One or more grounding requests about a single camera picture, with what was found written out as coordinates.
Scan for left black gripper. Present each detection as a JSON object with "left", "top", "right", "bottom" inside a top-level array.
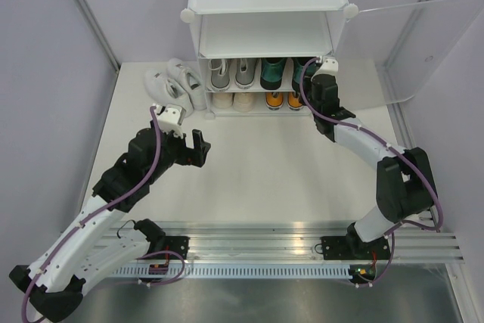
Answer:
[{"left": 146, "top": 126, "right": 210, "bottom": 184}]

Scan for green heeled shoe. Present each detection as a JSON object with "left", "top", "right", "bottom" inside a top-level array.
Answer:
[
  {"left": 292, "top": 57, "right": 318, "bottom": 92},
  {"left": 260, "top": 57, "right": 287, "bottom": 91}
]

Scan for orange canvas sneaker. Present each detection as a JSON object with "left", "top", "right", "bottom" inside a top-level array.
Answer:
[
  {"left": 265, "top": 92, "right": 284, "bottom": 111},
  {"left": 287, "top": 92, "right": 303, "bottom": 111}
]

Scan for beige lace sneaker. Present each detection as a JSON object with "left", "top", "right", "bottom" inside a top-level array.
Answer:
[
  {"left": 233, "top": 92, "right": 255, "bottom": 113},
  {"left": 212, "top": 92, "right": 234, "bottom": 110}
]

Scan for white sneaker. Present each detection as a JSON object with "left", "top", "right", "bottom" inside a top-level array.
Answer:
[
  {"left": 144, "top": 69, "right": 194, "bottom": 115},
  {"left": 167, "top": 58, "right": 206, "bottom": 110}
]

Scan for grey canvas sneaker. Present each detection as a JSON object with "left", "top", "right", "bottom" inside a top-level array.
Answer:
[
  {"left": 235, "top": 58, "right": 258, "bottom": 89},
  {"left": 208, "top": 58, "right": 230, "bottom": 92}
]

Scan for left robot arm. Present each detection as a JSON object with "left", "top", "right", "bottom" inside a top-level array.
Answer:
[{"left": 9, "top": 128, "right": 211, "bottom": 322}]

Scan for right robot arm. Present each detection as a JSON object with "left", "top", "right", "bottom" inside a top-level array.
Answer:
[{"left": 301, "top": 73, "right": 438, "bottom": 260}]

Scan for translucent cabinet door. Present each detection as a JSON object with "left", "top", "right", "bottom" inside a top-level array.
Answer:
[{"left": 328, "top": 0, "right": 483, "bottom": 111}]

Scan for white plastic shoe cabinet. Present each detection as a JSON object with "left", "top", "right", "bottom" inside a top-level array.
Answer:
[{"left": 181, "top": 0, "right": 358, "bottom": 119}]

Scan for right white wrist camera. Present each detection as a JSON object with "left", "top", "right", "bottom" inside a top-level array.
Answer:
[{"left": 315, "top": 56, "right": 339, "bottom": 76}]

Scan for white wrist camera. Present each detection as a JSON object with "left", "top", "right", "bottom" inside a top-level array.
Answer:
[
  {"left": 154, "top": 104, "right": 186, "bottom": 138},
  {"left": 315, "top": 56, "right": 339, "bottom": 76}
]

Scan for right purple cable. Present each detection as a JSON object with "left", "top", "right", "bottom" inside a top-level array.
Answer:
[{"left": 300, "top": 57, "right": 444, "bottom": 290}]

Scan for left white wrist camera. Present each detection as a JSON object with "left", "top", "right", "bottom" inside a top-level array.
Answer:
[{"left": 154, "top": 104, "right": 186, "bottom": 138}]

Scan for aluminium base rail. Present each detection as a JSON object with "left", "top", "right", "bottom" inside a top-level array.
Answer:
[{"left": 157, "top": 221, "right": 464, "bottom": 264}]

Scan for white slotted cable duct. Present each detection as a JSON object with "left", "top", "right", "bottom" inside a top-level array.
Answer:
[{"left": 111, "top": 263, "right": 352, "bottom": 280}]

